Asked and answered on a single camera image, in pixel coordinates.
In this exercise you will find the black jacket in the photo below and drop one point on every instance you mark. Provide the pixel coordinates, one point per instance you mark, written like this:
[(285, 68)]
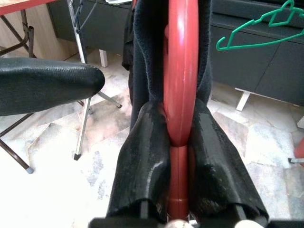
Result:
[(142, 59)]

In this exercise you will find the light wooden dresser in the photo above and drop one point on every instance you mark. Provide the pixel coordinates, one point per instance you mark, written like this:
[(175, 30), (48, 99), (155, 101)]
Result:
[(47, 35)]

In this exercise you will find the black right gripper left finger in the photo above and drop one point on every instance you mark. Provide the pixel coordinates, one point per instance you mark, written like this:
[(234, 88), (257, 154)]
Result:
[(142, 166)]

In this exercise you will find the chrome clothes rack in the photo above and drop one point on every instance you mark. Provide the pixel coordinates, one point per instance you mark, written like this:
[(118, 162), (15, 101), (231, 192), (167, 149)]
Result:
[(80, 133)]

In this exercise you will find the dark navy plastic hanger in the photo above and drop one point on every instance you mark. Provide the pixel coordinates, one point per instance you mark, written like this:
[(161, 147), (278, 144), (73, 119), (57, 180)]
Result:
[(76, 23)]

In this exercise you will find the red plastic hanger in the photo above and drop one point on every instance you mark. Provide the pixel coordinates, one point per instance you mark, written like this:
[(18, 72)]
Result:
[(180, 71)]

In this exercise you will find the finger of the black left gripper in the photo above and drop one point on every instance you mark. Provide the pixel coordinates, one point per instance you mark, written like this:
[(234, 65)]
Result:
[(47, 85)]

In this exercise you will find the black TV cabinet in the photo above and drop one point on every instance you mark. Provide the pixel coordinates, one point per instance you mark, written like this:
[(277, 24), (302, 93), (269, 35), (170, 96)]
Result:
[(249, 71)]

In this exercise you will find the green plastic hanger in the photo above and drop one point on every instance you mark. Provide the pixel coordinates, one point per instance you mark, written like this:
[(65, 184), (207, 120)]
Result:
[(242, 28)]

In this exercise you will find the red waste bin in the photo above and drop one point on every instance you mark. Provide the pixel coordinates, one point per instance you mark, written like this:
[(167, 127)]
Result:
[(300, 148)]

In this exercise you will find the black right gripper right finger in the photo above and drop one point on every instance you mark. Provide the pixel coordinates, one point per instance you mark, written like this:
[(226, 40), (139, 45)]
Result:
[(213, 171)]

